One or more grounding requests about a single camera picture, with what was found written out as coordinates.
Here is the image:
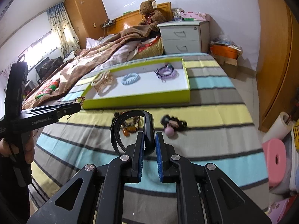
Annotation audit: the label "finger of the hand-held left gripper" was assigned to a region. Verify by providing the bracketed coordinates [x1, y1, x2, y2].
[22, 102, 81, 116]
[56, 108, 81, 122]

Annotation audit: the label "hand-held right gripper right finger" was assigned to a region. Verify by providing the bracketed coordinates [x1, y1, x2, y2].
[155, 131, 272, 224]

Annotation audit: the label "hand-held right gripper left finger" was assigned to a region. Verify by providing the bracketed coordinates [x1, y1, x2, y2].
[27, 131, 145, 224]

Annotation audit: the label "gold chain bracelet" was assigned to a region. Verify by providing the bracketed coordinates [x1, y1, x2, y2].
[73, 96, 86, 108]

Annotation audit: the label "black wristband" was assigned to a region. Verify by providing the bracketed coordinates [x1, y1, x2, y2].
[110, 110, 155, 157]

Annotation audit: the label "cream amber hair claw clip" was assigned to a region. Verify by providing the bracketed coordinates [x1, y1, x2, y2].
[91, 70, 114, 93]

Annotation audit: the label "light blue spiral hair tie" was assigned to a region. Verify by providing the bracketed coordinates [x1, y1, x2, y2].
[121, 73, 140, 85]

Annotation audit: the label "green cardboard box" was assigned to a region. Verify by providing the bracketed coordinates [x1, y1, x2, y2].
[81, 57, 191, 110]

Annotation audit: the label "purple spiral hair tie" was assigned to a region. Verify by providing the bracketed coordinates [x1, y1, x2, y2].
[156, 66, 178, 83]

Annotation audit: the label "person's left hand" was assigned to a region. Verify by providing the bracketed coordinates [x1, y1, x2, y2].
[0, 131, 36, 164]

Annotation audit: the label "red green knitted scarf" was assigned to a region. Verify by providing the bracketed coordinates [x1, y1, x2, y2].
[35, 79, 61, 99]

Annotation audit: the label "dark jacket on chair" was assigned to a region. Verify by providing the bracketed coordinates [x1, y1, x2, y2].
[36, 56, 64, 81]

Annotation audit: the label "window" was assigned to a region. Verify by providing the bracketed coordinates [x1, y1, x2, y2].
[17, 29, 61, 63]

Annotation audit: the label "striped tablecloth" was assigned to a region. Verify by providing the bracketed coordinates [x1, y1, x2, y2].
[28, 52, 269, 215]

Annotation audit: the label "brown blanket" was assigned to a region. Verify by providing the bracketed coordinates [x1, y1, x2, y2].
[22, 24, 152, 109]

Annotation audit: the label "spotted curtain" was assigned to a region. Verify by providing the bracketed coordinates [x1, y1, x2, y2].
[46, 2, 80, 57]

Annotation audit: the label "white quilt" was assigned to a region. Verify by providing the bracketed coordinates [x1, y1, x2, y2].
[85, 36, 141, 63]

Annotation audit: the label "black shelf with chargers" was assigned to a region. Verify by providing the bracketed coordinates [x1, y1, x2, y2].
[101, 18, 116, 28]

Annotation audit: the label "red yellow pillow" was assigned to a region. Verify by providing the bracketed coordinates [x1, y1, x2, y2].
[134, 37, 164, 57]

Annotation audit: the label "tall wooden wardrobe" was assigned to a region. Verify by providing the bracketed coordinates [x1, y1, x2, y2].
[64, 0, 109, 49]

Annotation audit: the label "wooden headboard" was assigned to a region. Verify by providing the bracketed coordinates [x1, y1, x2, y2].
[106, 2, 172, 35]

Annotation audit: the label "pink plastic stool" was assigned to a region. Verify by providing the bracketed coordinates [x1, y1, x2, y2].
[262, 138, 287, 187]

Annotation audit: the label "brown cardboard box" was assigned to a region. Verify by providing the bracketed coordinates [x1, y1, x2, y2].
[218, 56, 240, 79]

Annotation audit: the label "white paper roll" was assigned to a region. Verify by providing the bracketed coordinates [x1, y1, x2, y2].
[262, 111, 291, 144]

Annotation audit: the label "orange box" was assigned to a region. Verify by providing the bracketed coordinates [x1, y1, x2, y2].
[210, 43, 241, 60]

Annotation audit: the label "grey nightstand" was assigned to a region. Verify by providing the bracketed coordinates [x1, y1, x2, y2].
[157, 20, 211, 55]

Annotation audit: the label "pink flower print carton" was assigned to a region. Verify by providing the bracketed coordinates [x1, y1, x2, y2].
[267, 196, 299, 220]

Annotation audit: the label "brown teddy bear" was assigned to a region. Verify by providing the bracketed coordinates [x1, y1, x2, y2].
[138, 0, 167, 32]

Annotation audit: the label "clear plastic bag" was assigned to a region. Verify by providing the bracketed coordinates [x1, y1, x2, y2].
[211, 35, 242, 50]

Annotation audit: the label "yellow printed bag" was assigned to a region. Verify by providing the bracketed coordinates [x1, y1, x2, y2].
[292, 119, 299, 153]

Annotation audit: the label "clear cosmetic jars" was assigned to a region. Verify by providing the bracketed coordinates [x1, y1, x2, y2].
[172, 8, 184, 21]

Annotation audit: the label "pink floral box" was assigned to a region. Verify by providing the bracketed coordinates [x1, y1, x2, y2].
[182, 11, 212, 21]

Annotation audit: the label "wide wooden wardrobe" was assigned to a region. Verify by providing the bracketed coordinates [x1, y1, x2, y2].
[253, 0, 299, 133]

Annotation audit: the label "pink pompom hair tie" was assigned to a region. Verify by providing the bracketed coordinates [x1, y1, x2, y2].
[160, 114, 188, 136]

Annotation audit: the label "brown beaded bracelet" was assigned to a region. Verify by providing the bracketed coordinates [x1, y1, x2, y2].
[113, 112, 144, 138]

